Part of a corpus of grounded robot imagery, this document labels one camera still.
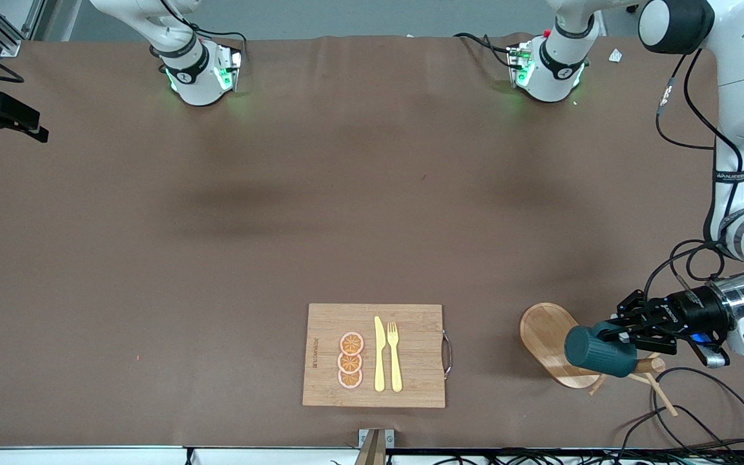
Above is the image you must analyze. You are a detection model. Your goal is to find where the dark green cup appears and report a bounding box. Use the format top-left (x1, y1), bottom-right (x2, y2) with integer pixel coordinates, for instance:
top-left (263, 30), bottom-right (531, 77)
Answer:
top-left (564, 322), bottom-right (639, 379)

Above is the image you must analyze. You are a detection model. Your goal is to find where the wooden mug rack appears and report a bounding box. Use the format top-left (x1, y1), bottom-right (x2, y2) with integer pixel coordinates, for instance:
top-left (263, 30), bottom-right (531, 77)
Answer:
top-left (519, 302), bottom-right (678, 417)

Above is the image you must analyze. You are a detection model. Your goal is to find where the bamboo cutting board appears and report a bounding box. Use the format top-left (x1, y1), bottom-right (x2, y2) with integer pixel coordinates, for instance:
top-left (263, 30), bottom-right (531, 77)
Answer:
top-left (302, 304), bottom-right (453, 409)

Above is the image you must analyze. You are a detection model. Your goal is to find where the yellow plastic fork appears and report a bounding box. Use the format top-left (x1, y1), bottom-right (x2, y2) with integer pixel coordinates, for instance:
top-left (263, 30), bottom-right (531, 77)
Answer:
top-left (387, 322), bottom-right (404, 393)

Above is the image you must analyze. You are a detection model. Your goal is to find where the table cover sheet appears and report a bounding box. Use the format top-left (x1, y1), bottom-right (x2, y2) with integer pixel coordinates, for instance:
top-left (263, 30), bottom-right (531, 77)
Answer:
top-left (0, 34), bottom-right (744, 450)

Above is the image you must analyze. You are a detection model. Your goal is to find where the yellow plastic knife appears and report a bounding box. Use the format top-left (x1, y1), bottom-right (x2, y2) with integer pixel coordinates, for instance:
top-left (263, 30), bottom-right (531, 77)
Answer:
top-left (374, 316), bottom-right (386, 393)

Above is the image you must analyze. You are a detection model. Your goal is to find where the black looped cable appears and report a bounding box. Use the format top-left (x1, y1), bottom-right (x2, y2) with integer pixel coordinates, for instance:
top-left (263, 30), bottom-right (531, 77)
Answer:
top-left (651, 366), bottom-right (744, 450)

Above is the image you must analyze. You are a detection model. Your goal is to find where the aluminium frame post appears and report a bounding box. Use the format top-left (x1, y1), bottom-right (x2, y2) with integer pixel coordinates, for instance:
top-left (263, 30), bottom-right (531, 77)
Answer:
top-left (0, 0), bottom-right (47, 57)

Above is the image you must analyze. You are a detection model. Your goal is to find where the thin black cable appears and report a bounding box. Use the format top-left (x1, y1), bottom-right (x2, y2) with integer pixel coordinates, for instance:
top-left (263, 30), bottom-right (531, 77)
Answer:
top-left (614, 404), bottom-right (738, 451)

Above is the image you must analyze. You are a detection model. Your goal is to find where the black cable along table edge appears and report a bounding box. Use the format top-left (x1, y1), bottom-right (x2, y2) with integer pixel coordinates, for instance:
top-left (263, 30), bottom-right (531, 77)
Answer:
top-left (404, 447), bottom-right (744, 465)

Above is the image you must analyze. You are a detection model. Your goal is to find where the black right arm base cable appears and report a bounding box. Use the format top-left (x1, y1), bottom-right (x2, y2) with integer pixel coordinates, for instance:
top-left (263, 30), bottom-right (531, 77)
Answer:
top-left (159, 0), bottom-right (248, 65)

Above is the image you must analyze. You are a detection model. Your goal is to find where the black arm base cable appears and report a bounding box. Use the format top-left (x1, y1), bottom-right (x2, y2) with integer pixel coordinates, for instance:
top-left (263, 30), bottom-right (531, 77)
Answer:
top-left (159, 0), bottom-right (248, 65)
top-left (454, 32), bottom-right (516, 68)

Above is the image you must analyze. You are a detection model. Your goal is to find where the metal bracket with brown post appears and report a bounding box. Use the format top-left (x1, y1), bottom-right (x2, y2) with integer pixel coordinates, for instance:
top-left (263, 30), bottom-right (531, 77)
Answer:
top-left (354, 428), bottom-right (395, 465)

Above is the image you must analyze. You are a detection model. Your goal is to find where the black left arm base cable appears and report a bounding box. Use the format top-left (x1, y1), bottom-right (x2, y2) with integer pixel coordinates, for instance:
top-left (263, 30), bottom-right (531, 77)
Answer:
top-left (454, 32), bottom-right (516, 68)

